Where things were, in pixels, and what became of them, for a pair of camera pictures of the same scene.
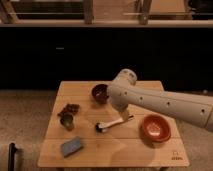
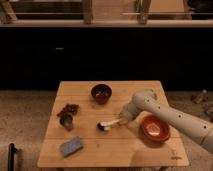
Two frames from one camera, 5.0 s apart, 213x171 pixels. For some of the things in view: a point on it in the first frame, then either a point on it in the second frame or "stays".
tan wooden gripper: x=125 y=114 -> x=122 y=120
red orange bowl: x=155 y=128 stays
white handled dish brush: x=101 y=127 stays
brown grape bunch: x=70 y=108 stays
